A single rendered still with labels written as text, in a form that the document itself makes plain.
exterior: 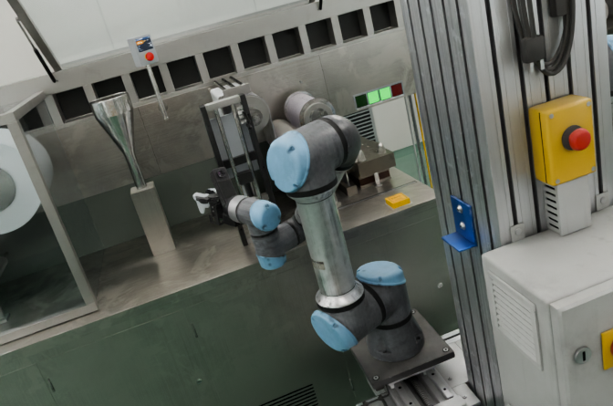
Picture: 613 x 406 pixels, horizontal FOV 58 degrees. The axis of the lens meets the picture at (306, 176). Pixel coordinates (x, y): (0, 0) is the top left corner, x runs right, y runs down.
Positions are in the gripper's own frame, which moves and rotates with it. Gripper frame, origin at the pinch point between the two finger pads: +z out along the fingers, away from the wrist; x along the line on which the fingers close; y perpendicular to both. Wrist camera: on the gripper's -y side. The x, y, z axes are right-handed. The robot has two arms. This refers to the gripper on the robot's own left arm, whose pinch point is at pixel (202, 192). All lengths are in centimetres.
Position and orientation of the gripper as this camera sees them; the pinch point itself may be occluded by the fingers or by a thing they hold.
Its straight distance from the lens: 169.9
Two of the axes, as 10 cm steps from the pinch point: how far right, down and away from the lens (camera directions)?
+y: 1.4, 9.6, 2.4
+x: 7.6, -2.6, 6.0
